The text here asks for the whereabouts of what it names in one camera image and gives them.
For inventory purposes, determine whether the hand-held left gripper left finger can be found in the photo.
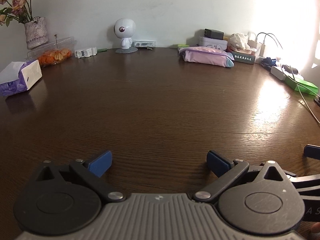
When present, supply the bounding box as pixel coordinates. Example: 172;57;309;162
34;150;127;202

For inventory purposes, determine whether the clear plastic snack container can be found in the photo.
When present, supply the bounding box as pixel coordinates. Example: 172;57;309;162
27;36;75;68

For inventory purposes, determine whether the green flat box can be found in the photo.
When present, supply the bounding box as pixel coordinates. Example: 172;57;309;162
284;75;319;96

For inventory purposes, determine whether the white wall charger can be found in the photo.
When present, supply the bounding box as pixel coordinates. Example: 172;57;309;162
247;31;269;58

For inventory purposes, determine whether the printed tin box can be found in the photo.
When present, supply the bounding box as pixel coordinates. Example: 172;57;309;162
199;36;228;52

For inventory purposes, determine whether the white rectangular device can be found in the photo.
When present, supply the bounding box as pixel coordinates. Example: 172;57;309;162
132;40;157;48

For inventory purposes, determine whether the black power adapter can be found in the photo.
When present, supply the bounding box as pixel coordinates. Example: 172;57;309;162
204;28;224;40

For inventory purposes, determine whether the white power strip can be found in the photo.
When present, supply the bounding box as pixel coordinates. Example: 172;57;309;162
271;65;288;80

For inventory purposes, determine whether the white round-headed robot figure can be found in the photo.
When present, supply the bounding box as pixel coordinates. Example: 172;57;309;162
114;18;138;54

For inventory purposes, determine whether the long white cable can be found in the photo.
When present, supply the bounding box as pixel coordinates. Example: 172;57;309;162
281;64;320;125

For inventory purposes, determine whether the purple and white tissue box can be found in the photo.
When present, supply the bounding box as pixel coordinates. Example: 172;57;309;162
0;60;43;97

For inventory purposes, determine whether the pink and blue mesh vest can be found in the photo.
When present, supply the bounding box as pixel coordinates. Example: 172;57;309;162
179;46;235;68

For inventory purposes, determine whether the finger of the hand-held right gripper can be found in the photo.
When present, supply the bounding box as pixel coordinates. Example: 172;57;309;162
303;144;320;160

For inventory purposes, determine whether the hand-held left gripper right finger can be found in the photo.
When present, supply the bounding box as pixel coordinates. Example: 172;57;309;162
192;150;292;202

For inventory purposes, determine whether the dark labelled box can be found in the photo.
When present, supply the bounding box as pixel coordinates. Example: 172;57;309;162
231;50;256;65

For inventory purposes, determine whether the white plastic clip holder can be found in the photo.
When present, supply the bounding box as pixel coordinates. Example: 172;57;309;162
74;47;97;59

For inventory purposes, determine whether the dried rose bouquet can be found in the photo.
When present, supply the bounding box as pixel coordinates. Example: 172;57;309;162
0;0;37;27

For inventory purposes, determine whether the crumpled white tissue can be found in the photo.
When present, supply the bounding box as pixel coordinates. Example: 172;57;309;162
229;33;250;50

